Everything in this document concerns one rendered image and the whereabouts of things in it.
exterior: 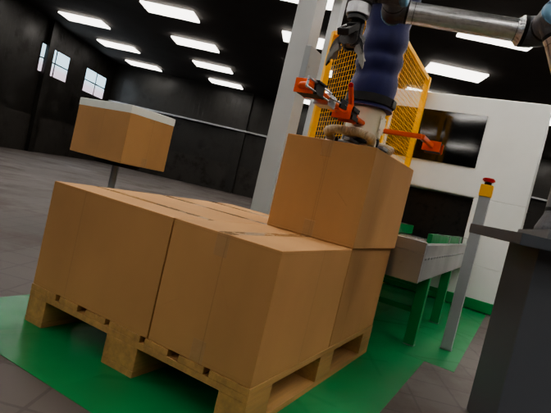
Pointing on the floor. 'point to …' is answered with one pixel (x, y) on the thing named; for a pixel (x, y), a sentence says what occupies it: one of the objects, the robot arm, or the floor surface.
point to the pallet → (161, 354)
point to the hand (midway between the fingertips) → (342, 66)
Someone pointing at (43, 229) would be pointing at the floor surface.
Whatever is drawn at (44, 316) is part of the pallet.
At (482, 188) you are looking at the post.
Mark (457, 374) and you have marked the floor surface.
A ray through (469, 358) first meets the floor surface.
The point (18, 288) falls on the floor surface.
